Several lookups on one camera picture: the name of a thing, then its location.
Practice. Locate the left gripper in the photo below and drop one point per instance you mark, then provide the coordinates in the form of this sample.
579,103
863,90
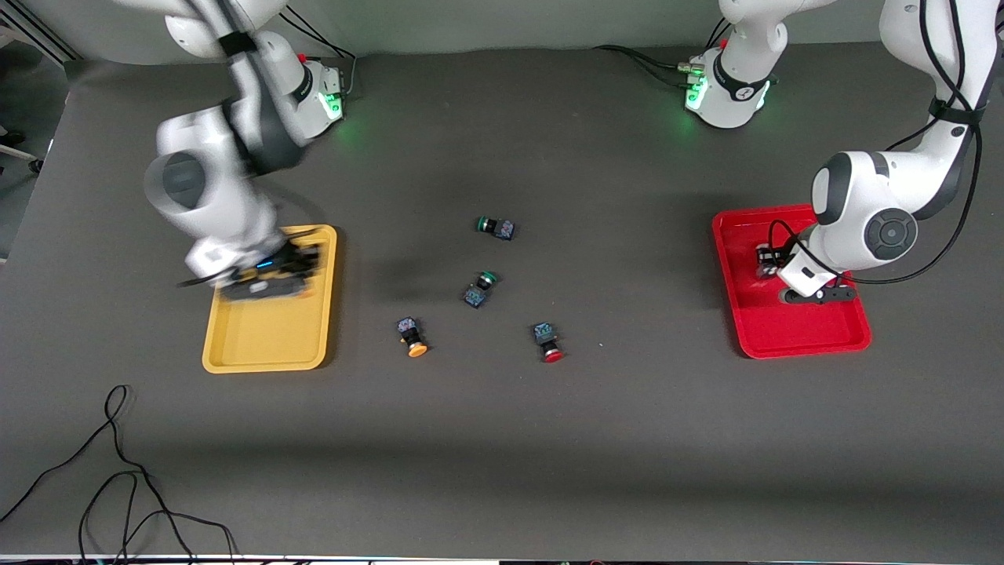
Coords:
772,258

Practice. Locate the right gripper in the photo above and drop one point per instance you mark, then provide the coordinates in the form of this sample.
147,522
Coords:
292,264

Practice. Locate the red push button switch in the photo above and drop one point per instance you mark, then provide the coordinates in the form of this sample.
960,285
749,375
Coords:
547,342
765,255

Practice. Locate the yellow push button switch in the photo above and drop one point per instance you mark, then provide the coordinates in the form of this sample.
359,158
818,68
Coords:
412,337

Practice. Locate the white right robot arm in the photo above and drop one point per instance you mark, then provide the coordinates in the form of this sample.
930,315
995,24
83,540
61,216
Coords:
196,188

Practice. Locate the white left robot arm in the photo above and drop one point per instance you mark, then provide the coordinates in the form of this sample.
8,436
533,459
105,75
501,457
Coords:
863,204

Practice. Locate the red plastic tray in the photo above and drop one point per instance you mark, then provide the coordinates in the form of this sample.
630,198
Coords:
788,333

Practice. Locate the yellow plastic tray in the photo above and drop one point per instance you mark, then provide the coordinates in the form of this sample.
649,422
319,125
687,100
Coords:
267,333

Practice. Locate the black stand foot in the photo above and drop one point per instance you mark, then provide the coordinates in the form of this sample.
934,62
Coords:
20,153

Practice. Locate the green push button switch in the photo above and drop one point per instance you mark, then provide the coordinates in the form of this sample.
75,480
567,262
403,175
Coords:
496,227
479,289

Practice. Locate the aluminium frame rail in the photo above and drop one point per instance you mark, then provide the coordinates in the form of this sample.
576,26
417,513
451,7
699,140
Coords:
39,35

